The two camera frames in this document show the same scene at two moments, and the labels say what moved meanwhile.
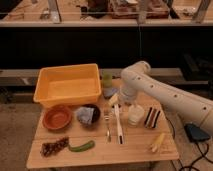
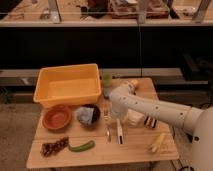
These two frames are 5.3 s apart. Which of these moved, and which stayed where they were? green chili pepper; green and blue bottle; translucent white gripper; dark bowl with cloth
Moved: translucent white gripper
Stayed: dark bowl with cloth; green and blue bottle; green chili pepper
